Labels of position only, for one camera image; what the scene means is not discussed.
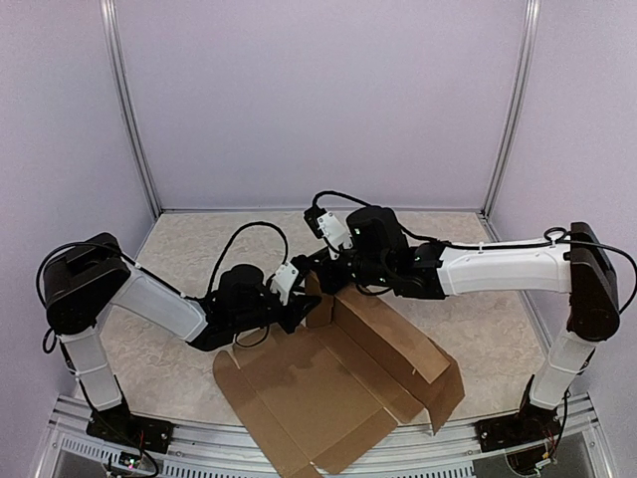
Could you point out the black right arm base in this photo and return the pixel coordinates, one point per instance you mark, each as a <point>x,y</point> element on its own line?
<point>526,425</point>

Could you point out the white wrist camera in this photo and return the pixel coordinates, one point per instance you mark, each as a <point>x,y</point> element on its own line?
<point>327,227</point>
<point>283,282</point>

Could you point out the brown cardboard box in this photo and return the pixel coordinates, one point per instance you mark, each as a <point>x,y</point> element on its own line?
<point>316,400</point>

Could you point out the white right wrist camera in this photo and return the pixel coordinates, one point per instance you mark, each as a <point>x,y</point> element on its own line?
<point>327,227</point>

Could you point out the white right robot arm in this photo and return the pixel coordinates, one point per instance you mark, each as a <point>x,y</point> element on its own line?
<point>567,261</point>

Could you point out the aluminium frame post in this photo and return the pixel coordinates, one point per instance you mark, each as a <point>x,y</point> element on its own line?
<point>515,107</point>
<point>124,98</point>

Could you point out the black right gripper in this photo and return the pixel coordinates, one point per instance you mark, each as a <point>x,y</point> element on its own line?
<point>330,283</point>

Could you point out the right aluminium frame post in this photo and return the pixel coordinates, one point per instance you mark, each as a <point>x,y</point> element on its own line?
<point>515,107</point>

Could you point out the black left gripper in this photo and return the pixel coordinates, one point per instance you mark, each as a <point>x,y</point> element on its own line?
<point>298,303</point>

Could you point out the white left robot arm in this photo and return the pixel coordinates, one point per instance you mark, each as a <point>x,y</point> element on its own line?
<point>80,281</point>

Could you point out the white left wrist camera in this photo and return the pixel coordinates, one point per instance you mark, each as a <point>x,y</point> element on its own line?
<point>283,282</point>

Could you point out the left aluminium frame post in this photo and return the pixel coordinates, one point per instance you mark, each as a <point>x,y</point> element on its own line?
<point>124,98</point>

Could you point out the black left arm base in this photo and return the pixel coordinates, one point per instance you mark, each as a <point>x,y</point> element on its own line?
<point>119,425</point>

